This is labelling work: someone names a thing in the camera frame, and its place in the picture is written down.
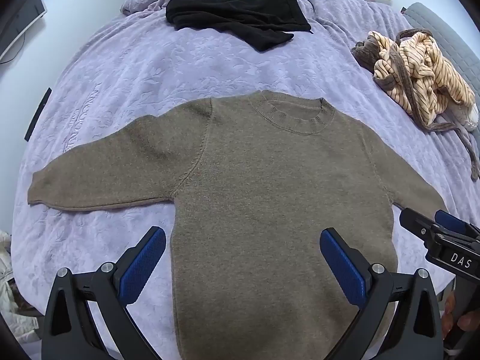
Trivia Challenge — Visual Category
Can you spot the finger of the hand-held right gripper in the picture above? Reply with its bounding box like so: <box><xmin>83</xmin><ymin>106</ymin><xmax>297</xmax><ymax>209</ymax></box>
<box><xmin>434</xmin><ymin>210</ymin><xmax>480</xmax><ymax>235</ymax></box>
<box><xmin>399</xmin><ymin>208</ymin><xmax>437</xmax><ymax>250</ymax></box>

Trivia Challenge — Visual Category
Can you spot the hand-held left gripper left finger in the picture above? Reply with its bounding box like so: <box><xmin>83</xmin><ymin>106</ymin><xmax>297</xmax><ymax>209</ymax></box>
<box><xmin>40</xmin><ymin>226</ymin><xmax>167</xmax><ymax>360</ymax></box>

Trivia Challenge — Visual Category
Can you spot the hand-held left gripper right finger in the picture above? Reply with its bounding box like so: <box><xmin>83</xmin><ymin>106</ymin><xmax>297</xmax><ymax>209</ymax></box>
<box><xmin>319</xmin><ymin>227</ymin><xmax>445</xmax><ymax>360</ymax></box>

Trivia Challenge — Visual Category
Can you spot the brown knit sweater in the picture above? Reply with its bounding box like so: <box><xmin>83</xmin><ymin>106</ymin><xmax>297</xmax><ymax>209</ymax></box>
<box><xmin>27</xmin><ymin>90</ymin><xmax>449</xmax><ymax>360</ymax></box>

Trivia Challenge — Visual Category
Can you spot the person's right hand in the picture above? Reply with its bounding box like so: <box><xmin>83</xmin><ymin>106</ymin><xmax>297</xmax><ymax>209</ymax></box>
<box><xmin>440</xmin><ymin>292</ymin><xmax>474</xmax><ymax>340</ymax></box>

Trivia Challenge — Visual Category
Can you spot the white crumpled clothing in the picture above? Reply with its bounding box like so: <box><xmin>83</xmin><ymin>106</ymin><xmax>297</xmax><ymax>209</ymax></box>
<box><xmin>0</xmin><ymin>230</ymin><xmax>43</xmax><ymax>346</ymax></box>

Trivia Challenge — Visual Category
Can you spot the striped cream and brown garment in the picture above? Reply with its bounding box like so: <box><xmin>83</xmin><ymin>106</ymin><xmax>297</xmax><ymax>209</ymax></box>
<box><xmin>350</xmin><ymin>28</ymin><xmax>480</xmax><ymax>181</ymax></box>

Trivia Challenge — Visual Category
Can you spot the lilac embossed blanket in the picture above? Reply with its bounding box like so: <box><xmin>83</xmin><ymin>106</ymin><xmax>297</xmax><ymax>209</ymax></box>
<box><xmin>10</xmin><ymin>0</ymin><xmax>480</xmax><ymax>349</ymax></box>

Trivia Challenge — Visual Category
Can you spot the black flat strip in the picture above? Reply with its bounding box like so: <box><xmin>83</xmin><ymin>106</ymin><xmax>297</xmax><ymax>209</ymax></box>
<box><xmin>24</xmin><ymin>87</ymin><xmax>53</xmax><ymax>142</ymax></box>

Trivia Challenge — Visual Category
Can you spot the grey quilted mattress cover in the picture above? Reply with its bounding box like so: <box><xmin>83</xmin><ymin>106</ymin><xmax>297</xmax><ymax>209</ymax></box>
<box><xmin>403</xmin><ymin>2</ymin><xmax>480</xmax><ymax>143</ymax></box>

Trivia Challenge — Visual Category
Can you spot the black garment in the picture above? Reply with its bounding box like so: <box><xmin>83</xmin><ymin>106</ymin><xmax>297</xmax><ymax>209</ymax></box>
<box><xmin>165</xmin><ymin>0</ymin><xmax>313</xmax><ymax>53</ymax></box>

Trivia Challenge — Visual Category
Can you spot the dark monitor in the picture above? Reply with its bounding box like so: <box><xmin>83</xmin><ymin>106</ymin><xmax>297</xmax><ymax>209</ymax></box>
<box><xmin>0</xmin><ymin>0</ymin><xmax>47</xmax><ymax>64</ymax></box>

